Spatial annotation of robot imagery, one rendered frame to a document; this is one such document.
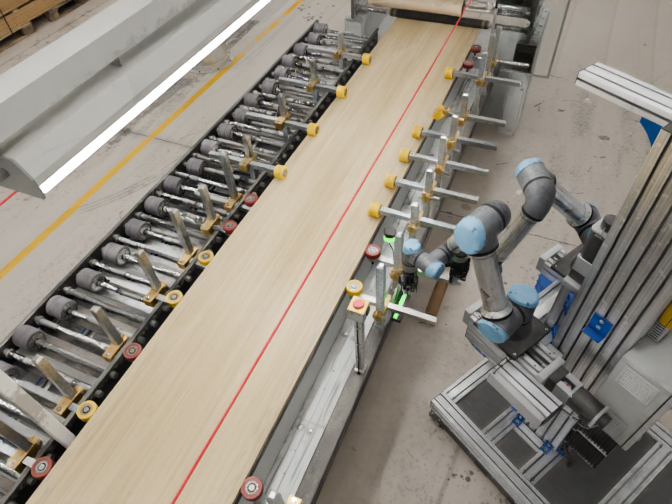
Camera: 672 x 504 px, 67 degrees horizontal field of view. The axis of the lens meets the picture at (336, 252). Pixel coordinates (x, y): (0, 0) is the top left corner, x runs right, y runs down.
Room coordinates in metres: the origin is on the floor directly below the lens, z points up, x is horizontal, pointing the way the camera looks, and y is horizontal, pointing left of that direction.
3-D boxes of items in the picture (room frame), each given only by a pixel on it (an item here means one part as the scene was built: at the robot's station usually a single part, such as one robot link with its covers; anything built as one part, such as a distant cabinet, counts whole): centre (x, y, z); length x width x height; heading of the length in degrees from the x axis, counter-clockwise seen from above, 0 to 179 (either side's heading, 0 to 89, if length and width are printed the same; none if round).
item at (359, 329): (1.16, -0.07, 0.93); 0.05 x 0.04 x 0.45; 153
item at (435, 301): (2.00, -0.65, 0.04); 0.30 x 0.08 x 0.08; 153
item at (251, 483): (0.61, 0.38, 0.85); 0.08 x 0.08 x 0.11
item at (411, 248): (1.39, -0.32, 1.24); 0.09 x 0.08 x 0.11; 39
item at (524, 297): (1.12, -0.70, 1.21); 0.13 x 0.12 x 0.14; 129
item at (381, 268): (1.40, -0.19, 0.93); 0.03 x 0.03 x 0.48; 63
